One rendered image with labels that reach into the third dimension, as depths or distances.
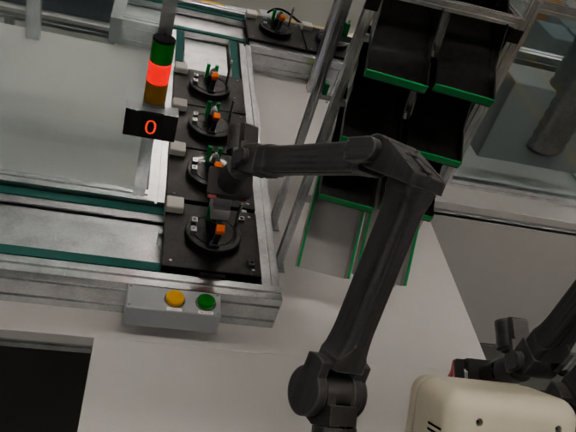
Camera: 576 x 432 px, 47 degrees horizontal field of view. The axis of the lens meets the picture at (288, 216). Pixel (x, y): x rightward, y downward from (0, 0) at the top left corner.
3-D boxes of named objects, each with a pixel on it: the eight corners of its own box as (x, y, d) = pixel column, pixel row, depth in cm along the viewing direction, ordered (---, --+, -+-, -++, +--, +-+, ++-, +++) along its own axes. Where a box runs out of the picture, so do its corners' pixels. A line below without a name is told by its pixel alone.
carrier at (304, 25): (361, 66, 276) (371, 38, 268) (305, 54, 270) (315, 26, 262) (351, 40, 294) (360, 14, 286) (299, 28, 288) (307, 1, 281)
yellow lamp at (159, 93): (165, 107, 152) (168, 88, 149) (142, 103, 151) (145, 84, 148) (165, 96, 156) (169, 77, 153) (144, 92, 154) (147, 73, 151)
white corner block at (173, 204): (181, 219, 171) (183, 207, 169) (164, 217, 170) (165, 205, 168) (182, 208, 175) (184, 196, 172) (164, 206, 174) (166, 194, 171)
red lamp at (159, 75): (168, 87, 149) (171, 69, 146) (145, 83, 148) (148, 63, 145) (169, 77, 153) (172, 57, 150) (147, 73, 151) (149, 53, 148)
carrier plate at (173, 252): (260, 283, 161) (261, 276, 160) (160, 271, 155) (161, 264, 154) (254, 219, 179) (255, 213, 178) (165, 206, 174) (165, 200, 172)
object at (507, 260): (569, 377, 306) (686, 241, 254) (343, 356, 279) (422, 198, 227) (516, 273, 357) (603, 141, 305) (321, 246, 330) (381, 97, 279)
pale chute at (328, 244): (345, 279, 165) (349, 279, 160) (294, 266, 163) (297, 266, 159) (369, 171, 169) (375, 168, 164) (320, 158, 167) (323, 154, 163)
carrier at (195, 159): (253, 215, 181) (264, 179, 173) (165, 202, 175) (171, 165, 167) (249, 164, 199) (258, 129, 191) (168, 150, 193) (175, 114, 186)
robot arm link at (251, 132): (243, 160, 132) (278, 171, 137) (248, 108, 136) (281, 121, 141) (211, 175, 141) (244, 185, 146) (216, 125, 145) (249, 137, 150)
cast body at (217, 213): (228, 221, 159) (234, 197, 155) (210, 219, 158) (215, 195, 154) (226, 201, 166) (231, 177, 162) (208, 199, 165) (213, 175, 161)
